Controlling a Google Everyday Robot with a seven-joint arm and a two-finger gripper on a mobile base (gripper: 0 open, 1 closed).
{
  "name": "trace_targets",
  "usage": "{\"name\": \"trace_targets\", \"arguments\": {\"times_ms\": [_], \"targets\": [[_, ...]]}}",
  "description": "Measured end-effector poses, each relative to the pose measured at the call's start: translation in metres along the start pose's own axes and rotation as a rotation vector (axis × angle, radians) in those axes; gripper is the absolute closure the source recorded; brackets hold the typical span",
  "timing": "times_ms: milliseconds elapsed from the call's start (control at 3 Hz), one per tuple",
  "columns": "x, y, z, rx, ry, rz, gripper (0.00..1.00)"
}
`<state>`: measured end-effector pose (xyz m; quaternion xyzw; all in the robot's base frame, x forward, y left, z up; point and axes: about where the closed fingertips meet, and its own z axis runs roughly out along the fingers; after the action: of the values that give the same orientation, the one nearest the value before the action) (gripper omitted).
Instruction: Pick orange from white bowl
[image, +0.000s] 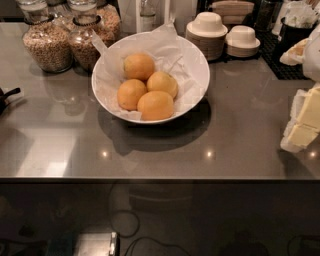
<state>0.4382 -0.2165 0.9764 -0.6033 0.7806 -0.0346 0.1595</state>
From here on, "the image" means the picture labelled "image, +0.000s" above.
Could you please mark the left glass cereal jar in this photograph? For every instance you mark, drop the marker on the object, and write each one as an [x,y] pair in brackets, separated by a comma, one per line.
[45,40]

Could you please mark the left stack of bowls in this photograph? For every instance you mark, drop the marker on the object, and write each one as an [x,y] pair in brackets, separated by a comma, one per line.
[208,33]

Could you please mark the white paper liner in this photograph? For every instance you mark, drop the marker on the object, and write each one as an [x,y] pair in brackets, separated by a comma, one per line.
[173,53]

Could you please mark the clear glass bottle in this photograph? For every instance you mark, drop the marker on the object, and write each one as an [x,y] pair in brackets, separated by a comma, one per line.
[147,15]

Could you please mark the right stack of bowls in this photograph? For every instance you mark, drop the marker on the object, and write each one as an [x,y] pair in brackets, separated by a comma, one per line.
[242,42]

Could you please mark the orange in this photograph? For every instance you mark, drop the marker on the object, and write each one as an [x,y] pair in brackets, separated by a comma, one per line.
[156,105]
[129,93]
[138,66]
[162,81]

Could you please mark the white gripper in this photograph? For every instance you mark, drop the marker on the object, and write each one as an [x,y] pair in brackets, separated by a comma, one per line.
[313,60]

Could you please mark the black handle at left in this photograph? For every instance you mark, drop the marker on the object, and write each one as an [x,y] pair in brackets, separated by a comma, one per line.
[4,96]

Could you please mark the middle glass cereal jar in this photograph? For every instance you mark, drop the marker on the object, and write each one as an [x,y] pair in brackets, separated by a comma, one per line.
[86,23]

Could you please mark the glass cereal jar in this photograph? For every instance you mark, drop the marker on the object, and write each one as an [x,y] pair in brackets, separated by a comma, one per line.
[86,23]
[45,40]
[109,17]

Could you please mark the back glass cereal jar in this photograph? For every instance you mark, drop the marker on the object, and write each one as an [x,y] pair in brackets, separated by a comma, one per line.
[109,17]

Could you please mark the stack of bowls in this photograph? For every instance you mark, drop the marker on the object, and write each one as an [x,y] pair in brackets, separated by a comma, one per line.
[242,42]
[208,33]

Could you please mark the white bowl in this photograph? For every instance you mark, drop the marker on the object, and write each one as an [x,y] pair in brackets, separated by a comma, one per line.
[196,80]

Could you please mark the black container with packets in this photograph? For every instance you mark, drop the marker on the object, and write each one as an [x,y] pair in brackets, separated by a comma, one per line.
[297,24]

